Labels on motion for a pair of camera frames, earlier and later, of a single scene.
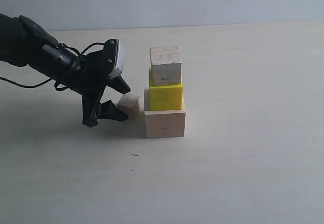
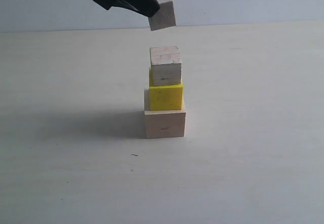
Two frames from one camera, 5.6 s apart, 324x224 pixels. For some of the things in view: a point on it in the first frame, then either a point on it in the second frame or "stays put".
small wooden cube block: x=130 y=103 → x=165 y=17
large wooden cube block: x=165 y=124 stays put
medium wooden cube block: x=166 y=65 stays put
